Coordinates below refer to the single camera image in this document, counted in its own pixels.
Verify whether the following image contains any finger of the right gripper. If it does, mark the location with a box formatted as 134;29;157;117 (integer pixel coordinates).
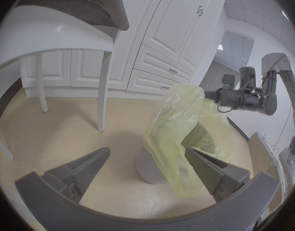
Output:
204;91;222;103

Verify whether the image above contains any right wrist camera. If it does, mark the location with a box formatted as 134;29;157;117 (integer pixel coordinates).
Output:
222;74;236;91

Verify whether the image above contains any yellow plastic bag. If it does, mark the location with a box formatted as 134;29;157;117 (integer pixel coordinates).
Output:
143;83;233;199

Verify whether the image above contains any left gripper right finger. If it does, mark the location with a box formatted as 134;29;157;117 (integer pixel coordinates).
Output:
184;148;251;197

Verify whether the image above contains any white wardrobe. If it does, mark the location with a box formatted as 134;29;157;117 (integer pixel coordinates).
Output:
19;0;226;98

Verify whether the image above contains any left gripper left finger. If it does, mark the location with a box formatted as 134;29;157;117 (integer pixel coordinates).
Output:
42;147;111;203

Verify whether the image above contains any grey and white chair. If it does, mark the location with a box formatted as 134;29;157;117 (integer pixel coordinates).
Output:
0;0;130;162

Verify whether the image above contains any white trash bin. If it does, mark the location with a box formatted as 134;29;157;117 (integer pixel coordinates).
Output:
135;123;208;184

